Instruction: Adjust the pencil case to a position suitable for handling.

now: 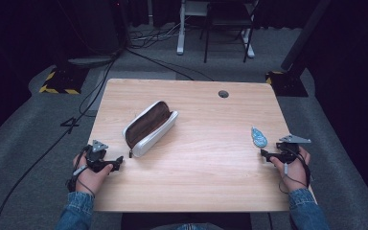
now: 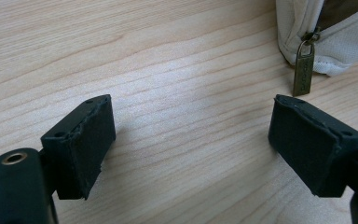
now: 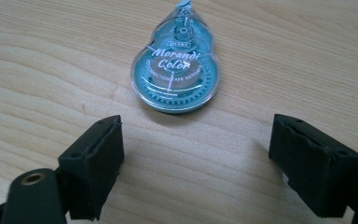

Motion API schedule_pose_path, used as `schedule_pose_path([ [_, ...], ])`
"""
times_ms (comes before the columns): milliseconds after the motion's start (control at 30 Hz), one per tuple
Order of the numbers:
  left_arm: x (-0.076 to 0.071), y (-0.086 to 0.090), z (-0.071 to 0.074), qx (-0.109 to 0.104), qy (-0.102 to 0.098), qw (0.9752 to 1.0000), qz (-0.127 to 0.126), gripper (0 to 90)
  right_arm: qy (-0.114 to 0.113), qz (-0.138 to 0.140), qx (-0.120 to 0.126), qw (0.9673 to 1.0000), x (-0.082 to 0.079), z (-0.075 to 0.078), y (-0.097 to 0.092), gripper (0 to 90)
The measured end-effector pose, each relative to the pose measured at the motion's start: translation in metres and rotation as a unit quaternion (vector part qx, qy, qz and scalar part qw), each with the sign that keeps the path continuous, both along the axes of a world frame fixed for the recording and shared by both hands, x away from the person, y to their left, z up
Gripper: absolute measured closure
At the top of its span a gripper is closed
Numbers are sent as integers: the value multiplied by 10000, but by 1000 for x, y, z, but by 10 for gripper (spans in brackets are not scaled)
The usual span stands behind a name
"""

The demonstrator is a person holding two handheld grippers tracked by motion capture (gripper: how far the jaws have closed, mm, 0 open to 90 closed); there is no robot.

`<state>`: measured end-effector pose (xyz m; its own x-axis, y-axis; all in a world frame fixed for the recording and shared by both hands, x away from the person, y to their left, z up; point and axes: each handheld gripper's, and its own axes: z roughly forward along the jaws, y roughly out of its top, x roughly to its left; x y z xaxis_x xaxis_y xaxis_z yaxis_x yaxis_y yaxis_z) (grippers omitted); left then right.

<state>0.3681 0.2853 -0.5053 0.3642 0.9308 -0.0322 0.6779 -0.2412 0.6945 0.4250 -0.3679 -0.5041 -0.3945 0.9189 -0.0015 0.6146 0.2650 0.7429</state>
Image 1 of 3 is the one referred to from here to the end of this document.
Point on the white pencil case brown lining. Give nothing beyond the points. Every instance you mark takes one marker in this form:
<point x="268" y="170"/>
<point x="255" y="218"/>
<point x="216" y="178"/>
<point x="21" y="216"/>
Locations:
<point x="150" y="127"/>

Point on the black slanted stand pole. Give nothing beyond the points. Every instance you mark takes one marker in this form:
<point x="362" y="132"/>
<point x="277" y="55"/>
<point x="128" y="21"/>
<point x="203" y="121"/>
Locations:
<point x="303" y="35"/>

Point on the small light blue patterned item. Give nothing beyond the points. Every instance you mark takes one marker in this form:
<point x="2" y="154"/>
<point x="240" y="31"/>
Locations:
<point x="259" y="138"/>

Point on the person's right hand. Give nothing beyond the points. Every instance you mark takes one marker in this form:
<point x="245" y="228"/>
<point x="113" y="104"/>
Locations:
<point x="295" y="172"/>

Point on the white desk frame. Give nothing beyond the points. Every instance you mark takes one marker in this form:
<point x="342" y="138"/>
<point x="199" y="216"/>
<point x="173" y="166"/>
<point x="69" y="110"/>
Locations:
<point x="181" y="35"/>

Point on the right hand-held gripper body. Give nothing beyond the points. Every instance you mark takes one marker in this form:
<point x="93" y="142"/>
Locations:
<point x="289" y="147"/>

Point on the person's left hand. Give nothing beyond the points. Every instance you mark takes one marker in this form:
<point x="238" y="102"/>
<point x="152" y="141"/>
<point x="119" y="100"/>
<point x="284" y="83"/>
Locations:
<point x="92" y="179"/>

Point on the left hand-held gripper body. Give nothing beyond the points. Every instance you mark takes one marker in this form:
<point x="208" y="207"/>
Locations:
<point x="96" y="156"/>

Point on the black stand base striped edge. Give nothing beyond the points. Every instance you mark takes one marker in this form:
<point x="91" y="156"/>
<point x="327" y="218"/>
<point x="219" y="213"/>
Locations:
<point x="287" y="83"/>
<point x="64" y="81"/>

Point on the black chair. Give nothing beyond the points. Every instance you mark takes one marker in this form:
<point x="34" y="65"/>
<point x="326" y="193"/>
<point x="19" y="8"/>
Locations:
<point x="226" y="22"/>

